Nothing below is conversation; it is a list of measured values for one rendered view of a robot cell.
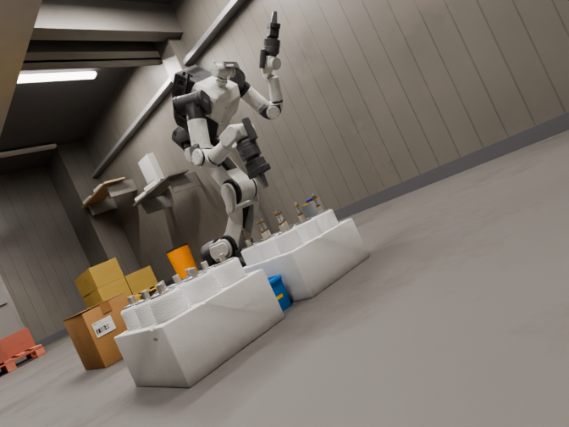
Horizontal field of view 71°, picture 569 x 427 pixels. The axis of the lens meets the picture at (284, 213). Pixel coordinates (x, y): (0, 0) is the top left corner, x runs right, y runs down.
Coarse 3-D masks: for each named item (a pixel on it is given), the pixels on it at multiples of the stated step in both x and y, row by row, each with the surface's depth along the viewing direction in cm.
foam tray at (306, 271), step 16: (352, 224) 167; (320, 240) 152; (336, 240) 158; (352, 240) 164; (288, 256) 143; (304, 256) 145; (320, 256) 150; (336, 256) 155; (352, 256) 161; (368, 256) 167; (272, 272) 152; (288, 272) 146; (304, 272) 142; (320, 272) 147; (336, 272) 152; (288, 288) 149; (304, 288) 143; (320, 288) 145
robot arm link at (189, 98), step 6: (180, 96) 188; (186, 96) 186; (192, 96) 185; (180, 102) 186; (186, 102) 185; (192, 102) 185; (180, 108) 187; (186, 108) 186; (192, 108) 185; (198, 108) 185; (186, 114) 187; (192, 114) 185; (198, 114) 185; (204, 114) 188
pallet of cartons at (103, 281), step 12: (108, 264) 634; (84, 276) 649; (96, 276) 618; (108, 276) 629; (120, 276) 640; (132, 276) 648; (144, 276) 658; (84, 288) 682; (96, 288) 621; (108, 288) 624; (120, 288) 634; (132, 288) 644; (144, 288) 653; (156, 288) 662; (84, 300) 714; (96, 300) 645
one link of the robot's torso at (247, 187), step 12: (228, 156) 223; (204, 168) 220; (216, 168) 217; (228, 168) 224; (216, 180) 220; (228, 180) 212; (240, 180) 212; (252, 180) 216; (240, 192) 209; (252, 192) 216
